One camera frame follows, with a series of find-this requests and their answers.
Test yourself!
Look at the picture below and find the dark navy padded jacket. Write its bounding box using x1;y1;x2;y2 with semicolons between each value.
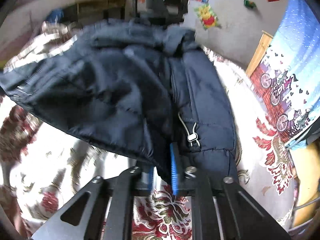
1;20;238;186

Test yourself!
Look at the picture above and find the floral white red bedspread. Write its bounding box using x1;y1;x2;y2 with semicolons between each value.
1;23;293;239

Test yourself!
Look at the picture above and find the Winnie the Pooh poster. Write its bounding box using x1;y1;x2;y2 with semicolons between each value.
194;3;221;30

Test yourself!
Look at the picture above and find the blue printed bicycle curtain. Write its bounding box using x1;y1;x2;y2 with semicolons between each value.
251;0;319;145

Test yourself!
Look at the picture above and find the light wooden cabinet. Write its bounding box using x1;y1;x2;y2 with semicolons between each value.
245;30;273;77

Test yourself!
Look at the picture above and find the black mesh office chair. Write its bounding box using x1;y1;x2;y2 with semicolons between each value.
133;0;189;27

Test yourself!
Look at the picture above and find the wooden desk with shelf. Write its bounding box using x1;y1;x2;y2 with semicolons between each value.
61;0;126;22

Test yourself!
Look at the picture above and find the green hanging pouch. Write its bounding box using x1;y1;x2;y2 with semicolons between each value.
244;0;257;9

